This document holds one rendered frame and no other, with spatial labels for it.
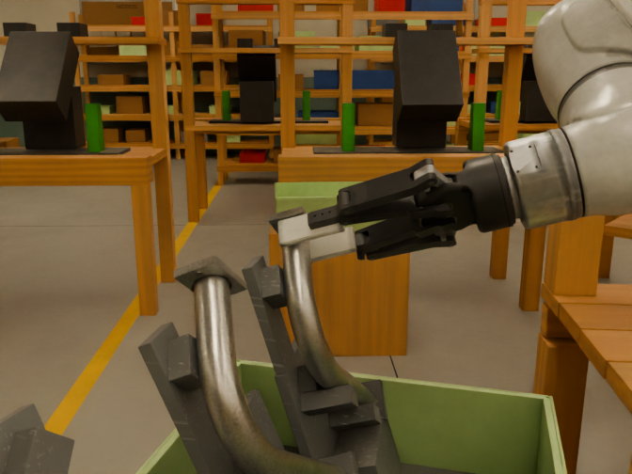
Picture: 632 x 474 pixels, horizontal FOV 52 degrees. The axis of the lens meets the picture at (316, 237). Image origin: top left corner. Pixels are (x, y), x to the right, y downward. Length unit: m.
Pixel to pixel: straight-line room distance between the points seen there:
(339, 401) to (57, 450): 0.34
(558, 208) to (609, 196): 0.04
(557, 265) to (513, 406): 0.65
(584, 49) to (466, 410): 0.45
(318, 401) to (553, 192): 0.32
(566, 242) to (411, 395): 0.69
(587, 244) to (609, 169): 0.85
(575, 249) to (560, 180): 0.84
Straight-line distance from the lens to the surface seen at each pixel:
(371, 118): 7.97
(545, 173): 0.63
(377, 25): 10.33
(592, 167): 0.63
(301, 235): 0.66
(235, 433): 0.51
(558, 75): 0.74
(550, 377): 1.56
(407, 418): 0.88
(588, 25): 0.75
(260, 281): 0.67
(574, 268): 1.48
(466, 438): 0.89
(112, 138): 10.74
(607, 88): 0.69
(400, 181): 0.62
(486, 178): 0.64
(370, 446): 0.79
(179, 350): 0.53
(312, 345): 0.65
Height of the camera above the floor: 1.35
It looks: 14 degrees down
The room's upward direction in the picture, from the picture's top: straight up
